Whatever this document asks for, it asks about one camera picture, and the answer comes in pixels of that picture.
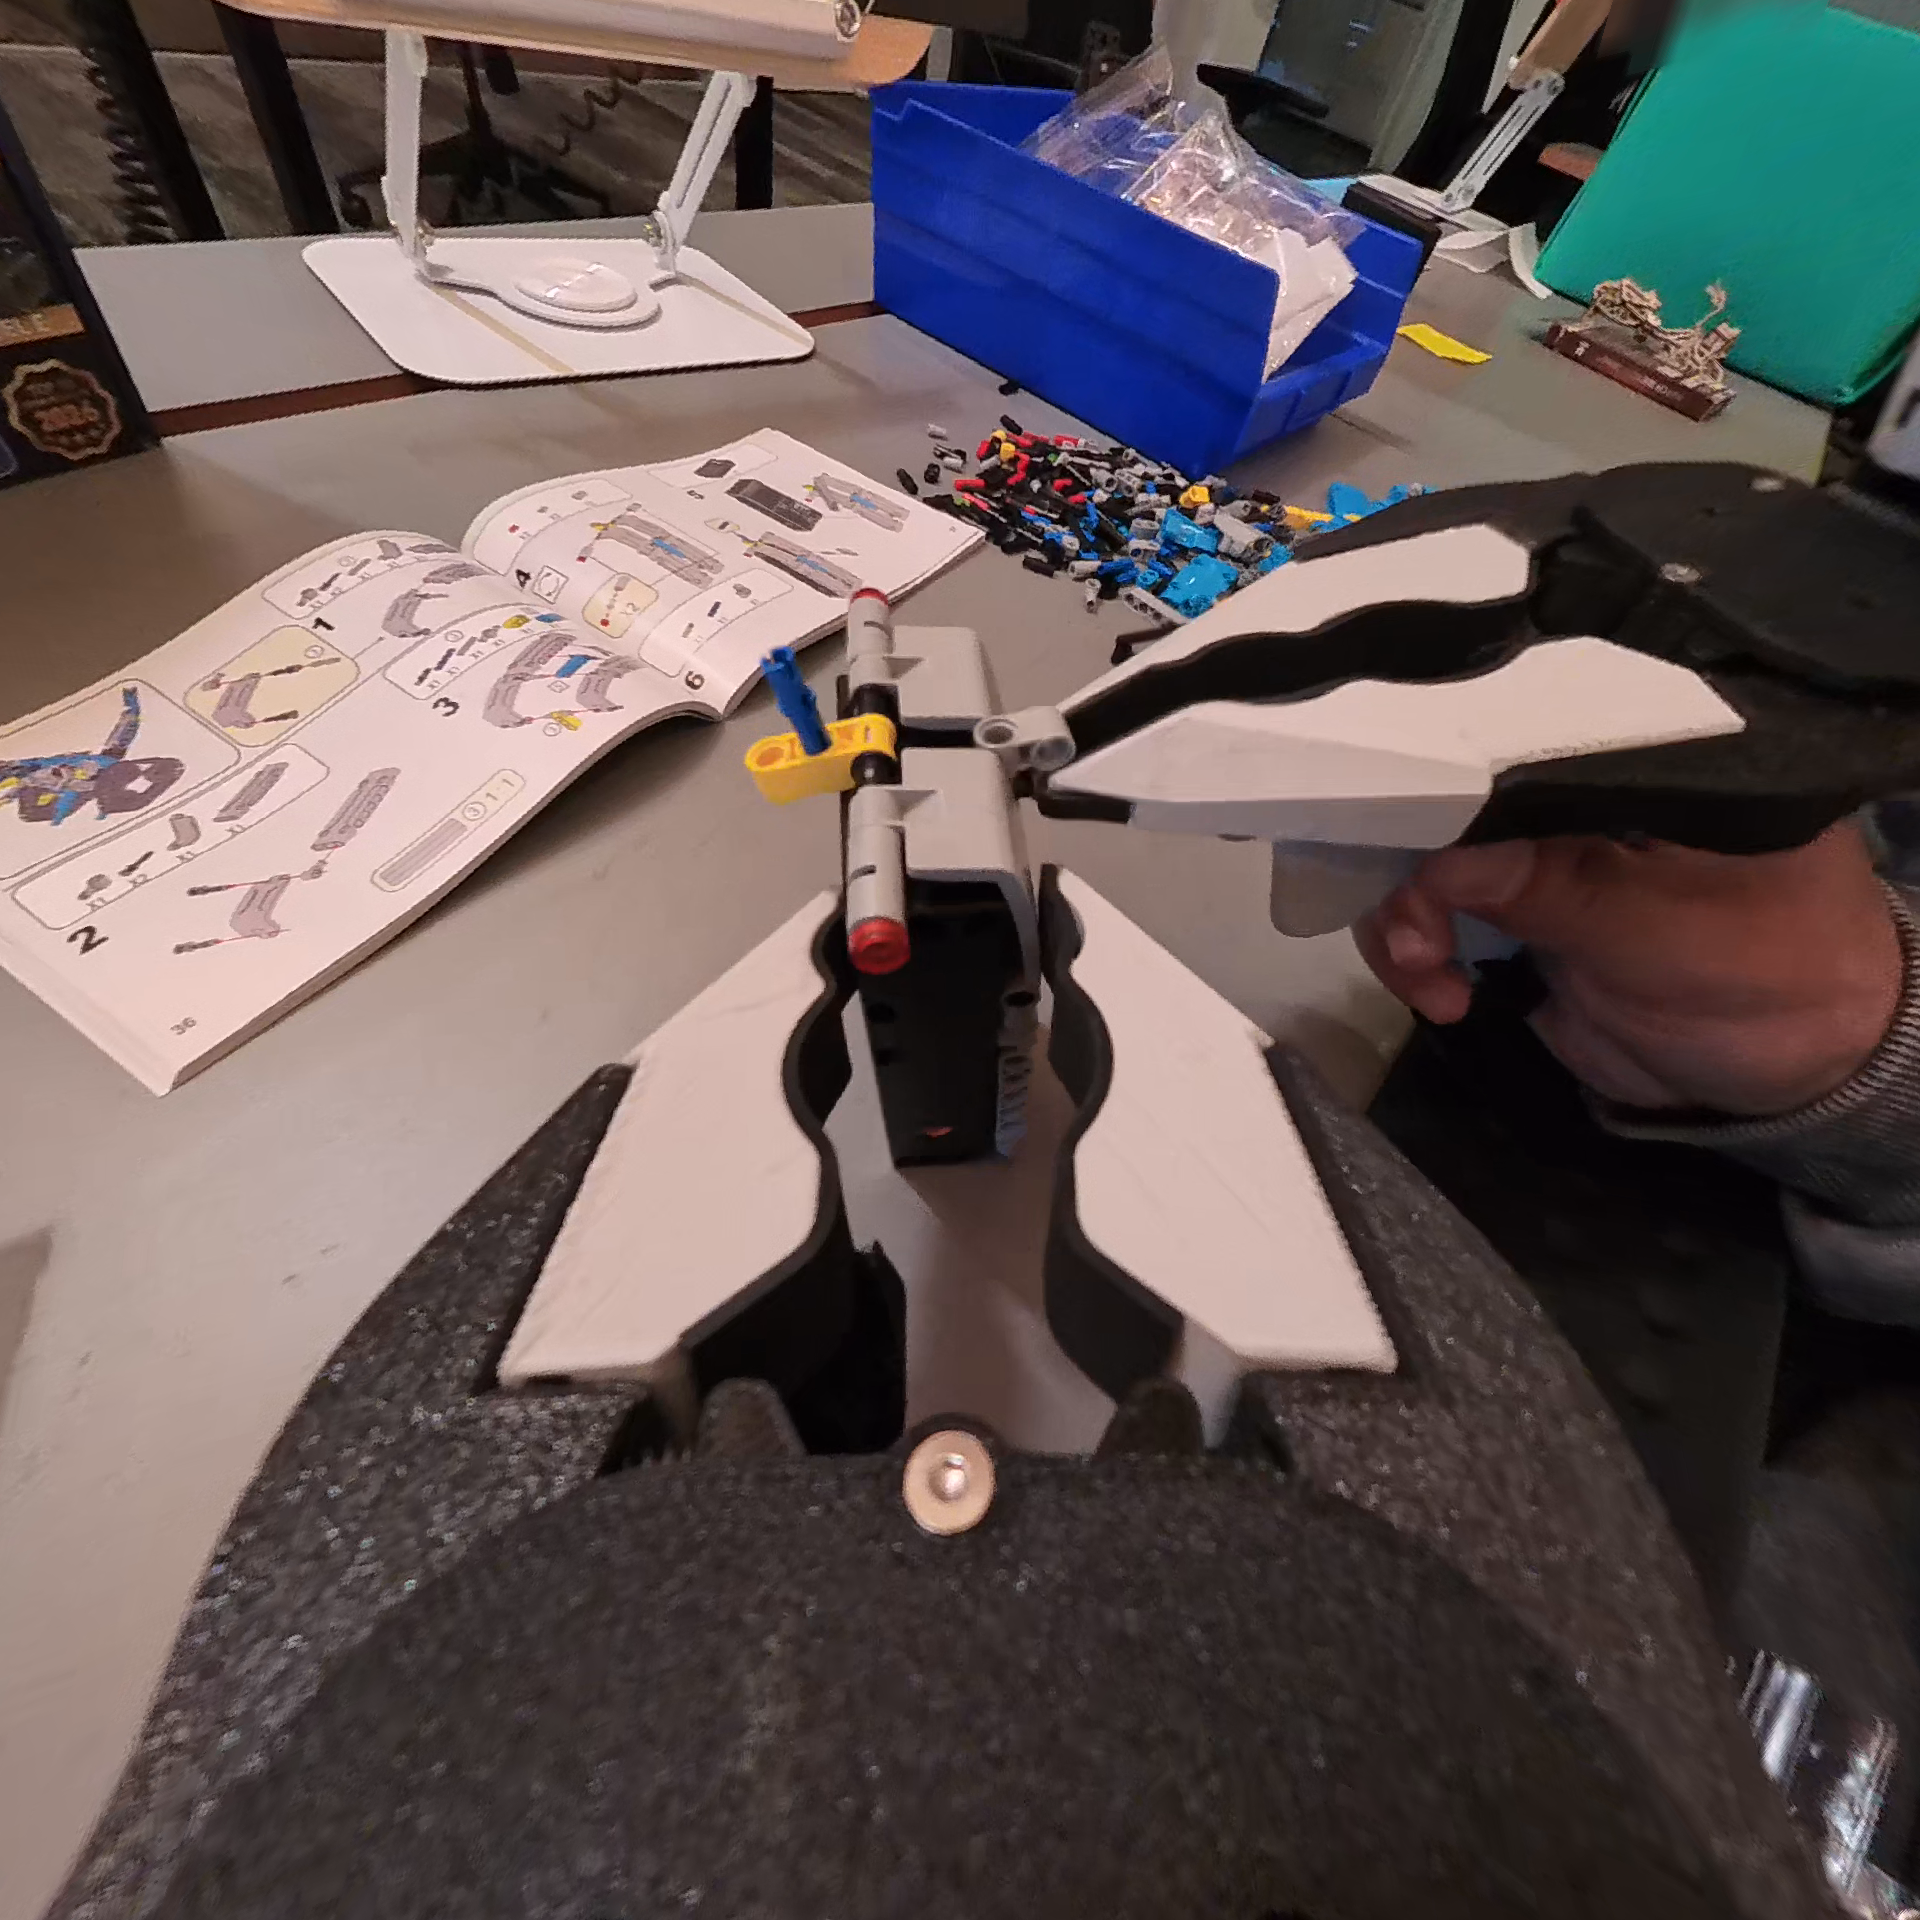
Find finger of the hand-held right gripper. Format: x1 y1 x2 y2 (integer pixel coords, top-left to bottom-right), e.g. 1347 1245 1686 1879
1042 526 1538 752
1037 635 1755 852

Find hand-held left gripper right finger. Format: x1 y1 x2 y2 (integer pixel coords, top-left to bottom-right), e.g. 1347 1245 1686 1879
1042 870 1401 1449

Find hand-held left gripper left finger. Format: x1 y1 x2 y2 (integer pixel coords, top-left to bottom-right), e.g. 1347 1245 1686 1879
497 885 868 1415

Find pile of small toy pieces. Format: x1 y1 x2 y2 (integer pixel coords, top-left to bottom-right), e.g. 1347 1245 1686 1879
897 420 1443 618

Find grey black toy brick assembly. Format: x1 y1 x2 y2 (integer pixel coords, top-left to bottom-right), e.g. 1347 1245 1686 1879
745 587 1055 1174

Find instruction booklet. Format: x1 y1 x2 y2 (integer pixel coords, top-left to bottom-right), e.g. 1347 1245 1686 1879
0 428 994 1096

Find person's right forearm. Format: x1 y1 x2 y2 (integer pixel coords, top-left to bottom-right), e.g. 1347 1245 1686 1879
1591 885 1920 1329

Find person's right hand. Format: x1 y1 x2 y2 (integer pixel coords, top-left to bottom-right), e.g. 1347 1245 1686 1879
1359 827 1914 1120

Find small wooden model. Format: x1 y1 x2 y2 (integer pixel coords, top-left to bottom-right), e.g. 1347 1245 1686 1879
1545 279 1742 420

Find small black box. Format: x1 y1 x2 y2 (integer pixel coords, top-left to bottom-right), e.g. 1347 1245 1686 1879
1344 177 1443 267

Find blue plastic bin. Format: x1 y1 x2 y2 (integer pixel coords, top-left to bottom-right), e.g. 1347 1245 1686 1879
868 77 1426 479

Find green plastic bin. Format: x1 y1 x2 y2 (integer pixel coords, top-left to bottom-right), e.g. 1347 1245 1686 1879
1531 0 1920 408

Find clear plastic bags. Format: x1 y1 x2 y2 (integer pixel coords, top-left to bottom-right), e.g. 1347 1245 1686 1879
1020 45 1359 376

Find white stand with wooden board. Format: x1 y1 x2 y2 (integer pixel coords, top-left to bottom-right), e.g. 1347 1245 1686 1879
1344 0 1593 299
217 0 935 384

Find toy building kit box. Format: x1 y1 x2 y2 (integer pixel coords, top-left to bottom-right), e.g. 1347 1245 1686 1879
0 105 163 491

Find black coiled cable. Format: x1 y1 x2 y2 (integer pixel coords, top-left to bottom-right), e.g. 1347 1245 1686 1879
74 0 191 242

